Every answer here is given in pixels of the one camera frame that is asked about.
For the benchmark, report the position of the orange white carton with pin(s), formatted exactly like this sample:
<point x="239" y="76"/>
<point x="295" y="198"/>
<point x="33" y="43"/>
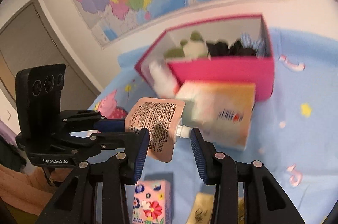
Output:
<point x="224" y="113"/>

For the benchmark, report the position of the yellow packet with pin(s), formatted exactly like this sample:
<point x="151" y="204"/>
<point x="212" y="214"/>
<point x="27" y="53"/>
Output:
<point x="200" y="210"/>

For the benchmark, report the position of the blue striped cloth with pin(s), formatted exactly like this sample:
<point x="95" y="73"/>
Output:
<point x="253" y="43"/>

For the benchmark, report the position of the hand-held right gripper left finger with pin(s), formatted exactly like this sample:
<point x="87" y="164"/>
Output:
<point x="140" y="158"/>

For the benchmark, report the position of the pink spouted pouch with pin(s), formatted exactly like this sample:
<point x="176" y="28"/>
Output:
<point x="155" y="118"/>

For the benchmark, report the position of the green white plush toy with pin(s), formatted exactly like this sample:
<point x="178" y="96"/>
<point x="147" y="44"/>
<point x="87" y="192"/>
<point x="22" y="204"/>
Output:
<point x="191" y="47"/>

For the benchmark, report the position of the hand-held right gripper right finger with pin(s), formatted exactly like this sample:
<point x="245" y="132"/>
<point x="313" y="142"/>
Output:
<point x="196" y="155"/>

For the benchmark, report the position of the white fluffy item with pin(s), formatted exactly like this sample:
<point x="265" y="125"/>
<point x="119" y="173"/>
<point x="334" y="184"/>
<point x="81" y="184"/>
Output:
<point x="163" y="78"/>

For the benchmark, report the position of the peach cloth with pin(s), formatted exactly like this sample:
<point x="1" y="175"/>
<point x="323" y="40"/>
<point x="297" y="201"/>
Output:
<point x="23" y="187"/>

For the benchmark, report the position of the pink cardboard box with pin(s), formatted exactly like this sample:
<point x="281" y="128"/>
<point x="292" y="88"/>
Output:
<point x="224" y="76"/>

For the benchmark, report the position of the pink floral tissue pack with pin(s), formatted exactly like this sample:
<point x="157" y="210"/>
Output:
<point x="151" y="203"/>

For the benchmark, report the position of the grey door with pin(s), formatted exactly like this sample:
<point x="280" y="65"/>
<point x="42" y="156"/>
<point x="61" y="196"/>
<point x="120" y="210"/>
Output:
<point x="34" y="49"/>

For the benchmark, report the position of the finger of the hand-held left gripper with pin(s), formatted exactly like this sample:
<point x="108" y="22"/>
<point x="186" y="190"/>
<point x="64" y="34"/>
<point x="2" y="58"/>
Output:
<point x="111" y="141"/>
<point x="111" y="125"/>

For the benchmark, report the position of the black cloth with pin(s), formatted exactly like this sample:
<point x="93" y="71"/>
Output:
<point x="227" y="48"/>

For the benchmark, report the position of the blue printed blanket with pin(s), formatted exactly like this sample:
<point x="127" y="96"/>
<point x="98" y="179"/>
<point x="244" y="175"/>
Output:
<point x="290" y="134"/>

